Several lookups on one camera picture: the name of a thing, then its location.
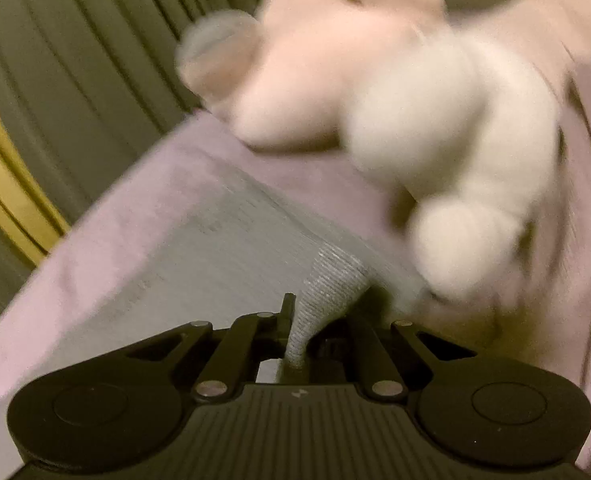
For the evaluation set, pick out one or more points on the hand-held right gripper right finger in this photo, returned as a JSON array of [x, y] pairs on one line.
[[336, 336]]

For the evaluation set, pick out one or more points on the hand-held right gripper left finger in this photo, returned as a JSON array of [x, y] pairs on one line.
[[289, 320]]

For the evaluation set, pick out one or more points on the grey pants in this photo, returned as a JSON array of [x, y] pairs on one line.
[[215, 260]]

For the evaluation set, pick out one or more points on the purple blanket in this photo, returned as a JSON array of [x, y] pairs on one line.
[[140, 195]]

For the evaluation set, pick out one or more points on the white plush toy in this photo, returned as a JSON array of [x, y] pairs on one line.
[[440, 125]]

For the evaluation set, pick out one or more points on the pink plush toy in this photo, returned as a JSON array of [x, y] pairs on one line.
[[300, 75]]

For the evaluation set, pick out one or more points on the green curtain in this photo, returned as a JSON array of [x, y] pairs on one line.
[[5, 280], [100, 60]]

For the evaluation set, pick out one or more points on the yellow curtain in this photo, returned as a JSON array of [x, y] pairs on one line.
[[10, 170]]

